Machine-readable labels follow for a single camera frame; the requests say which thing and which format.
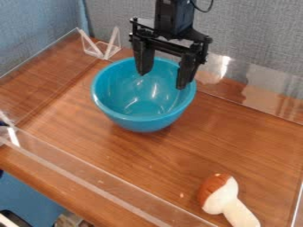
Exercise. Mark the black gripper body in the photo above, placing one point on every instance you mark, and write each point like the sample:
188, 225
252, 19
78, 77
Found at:
169, 30

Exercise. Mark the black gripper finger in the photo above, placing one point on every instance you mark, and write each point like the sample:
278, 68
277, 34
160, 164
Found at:
142, 54
186, 69

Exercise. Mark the plush mushroom toy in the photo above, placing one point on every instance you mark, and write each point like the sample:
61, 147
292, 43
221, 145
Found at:
217, 199

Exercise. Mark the blue bowl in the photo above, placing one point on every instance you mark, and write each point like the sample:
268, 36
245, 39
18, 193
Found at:
140, 103

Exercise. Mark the clear acrylic left barrier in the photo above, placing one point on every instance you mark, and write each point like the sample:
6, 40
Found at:
57, 64

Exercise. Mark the clear acrylic barrier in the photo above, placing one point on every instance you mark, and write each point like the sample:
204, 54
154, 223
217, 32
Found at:
57, 64
257, 87
86, 189

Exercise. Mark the clear acrylic back barrier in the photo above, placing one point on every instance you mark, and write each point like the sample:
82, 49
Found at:
257, 87

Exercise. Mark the clear acrylic front barrier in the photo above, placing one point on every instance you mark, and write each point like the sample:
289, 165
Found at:
86, 189

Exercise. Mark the clear acrylic corner bracket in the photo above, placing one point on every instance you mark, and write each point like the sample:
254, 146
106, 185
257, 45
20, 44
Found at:
100, 49

